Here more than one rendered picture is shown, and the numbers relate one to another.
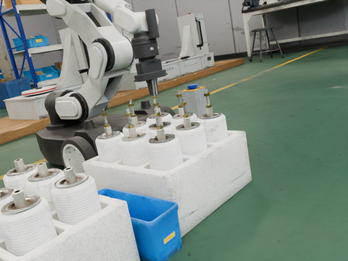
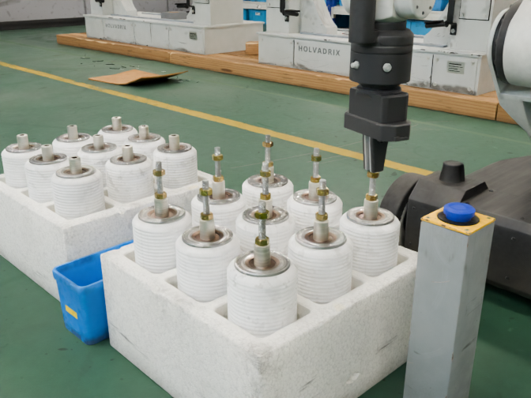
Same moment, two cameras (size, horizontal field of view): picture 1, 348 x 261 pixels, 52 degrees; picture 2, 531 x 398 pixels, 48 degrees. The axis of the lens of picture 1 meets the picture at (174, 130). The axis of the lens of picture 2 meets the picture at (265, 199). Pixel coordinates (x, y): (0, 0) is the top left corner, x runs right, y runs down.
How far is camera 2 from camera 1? 144 cm
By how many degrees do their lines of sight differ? 88
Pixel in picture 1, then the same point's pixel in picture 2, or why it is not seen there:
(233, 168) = (210, 383)
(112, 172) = not seen: hidden behind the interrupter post
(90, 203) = (57, 201)
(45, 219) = (33, 181)
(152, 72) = (361, 118)
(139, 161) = not seen: hidden behind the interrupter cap
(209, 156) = (161, 300)
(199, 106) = (425, 266)
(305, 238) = not seen: outside the picture
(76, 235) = (28, 211)
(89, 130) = (433, 180)
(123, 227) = (58, 249)
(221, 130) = (230, 299)
